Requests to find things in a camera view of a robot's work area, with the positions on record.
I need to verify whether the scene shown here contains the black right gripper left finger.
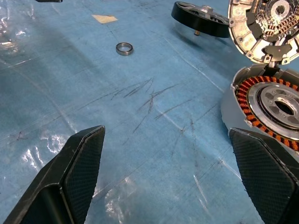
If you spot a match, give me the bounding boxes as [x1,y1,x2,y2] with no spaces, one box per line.
[3,125,106,224]

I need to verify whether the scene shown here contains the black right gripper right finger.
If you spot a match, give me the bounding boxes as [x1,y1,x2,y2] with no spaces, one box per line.
[228,127,299,224]

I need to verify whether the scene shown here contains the silver motor housing with coils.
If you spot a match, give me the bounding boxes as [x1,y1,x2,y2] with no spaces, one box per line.
[220,63,299,152]

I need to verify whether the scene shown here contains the silver metal round object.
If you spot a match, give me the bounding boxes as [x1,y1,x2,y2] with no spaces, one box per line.
[227,0,299,65]

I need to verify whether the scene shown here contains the black spoked rotor wheel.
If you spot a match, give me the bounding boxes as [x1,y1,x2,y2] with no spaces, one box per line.
[171,1,231,39]

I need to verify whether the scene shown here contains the blue plastic table mat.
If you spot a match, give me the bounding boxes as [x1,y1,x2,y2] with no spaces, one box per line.
[0,0,299,224]

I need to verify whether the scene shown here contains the beige tape piece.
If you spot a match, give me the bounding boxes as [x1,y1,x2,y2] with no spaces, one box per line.
[91,14,118,24]

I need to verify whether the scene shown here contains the small steel bearing ring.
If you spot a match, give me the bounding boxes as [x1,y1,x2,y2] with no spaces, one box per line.
[115,42,136,56]

